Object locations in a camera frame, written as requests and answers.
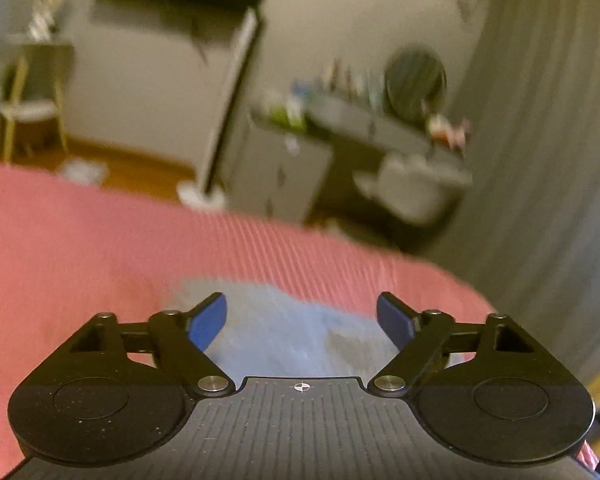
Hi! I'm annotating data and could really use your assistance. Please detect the white cloth on floor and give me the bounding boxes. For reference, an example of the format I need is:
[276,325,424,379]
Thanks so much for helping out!
[57,159,108,186]

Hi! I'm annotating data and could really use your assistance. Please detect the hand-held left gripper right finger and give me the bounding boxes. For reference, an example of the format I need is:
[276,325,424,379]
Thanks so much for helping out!
[367,291,549,397]

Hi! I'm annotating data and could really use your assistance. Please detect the pink ribbed bedspread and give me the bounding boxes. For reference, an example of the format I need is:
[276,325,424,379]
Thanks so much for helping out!
[0,159,597,471]

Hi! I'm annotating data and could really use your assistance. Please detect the wooden stool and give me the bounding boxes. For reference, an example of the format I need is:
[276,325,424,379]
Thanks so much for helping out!
[0,37,77,163]

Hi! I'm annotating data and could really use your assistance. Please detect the dark dressing desk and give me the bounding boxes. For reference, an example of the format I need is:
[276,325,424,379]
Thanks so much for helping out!
[302,91,473,253]

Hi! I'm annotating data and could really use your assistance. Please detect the white round base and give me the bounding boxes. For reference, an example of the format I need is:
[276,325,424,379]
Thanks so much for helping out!
[176,180,229,212]

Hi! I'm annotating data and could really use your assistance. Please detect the row of small bottles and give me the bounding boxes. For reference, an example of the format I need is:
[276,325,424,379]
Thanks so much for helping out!
[317,57,385,108]

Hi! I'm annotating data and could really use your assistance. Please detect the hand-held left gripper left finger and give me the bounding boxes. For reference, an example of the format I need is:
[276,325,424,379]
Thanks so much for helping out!
[55,292,237,397]

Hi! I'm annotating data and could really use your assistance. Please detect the pink floral figurine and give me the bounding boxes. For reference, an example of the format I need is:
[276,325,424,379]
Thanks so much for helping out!
[424,112,473,153]

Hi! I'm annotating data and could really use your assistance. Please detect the white chair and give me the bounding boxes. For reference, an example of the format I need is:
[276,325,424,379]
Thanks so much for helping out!
[354,152,473,223]

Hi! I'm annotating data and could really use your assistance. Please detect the grey curtain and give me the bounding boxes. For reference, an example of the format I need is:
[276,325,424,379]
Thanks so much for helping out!
[420,0,600,398]

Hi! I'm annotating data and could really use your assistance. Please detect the tall white panel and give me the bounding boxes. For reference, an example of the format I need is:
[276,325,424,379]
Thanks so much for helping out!
[195,7,262,197]

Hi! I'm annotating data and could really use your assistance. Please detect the grey drawer cabinet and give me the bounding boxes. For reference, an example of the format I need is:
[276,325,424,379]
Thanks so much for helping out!
[225,110,335,225]

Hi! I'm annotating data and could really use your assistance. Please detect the light blue striped pants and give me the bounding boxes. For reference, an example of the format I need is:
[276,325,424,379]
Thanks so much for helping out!
[164,277,403,385]

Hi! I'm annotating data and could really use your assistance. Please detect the round mirror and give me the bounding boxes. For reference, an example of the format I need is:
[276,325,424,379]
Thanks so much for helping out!
[383,45,448,122]

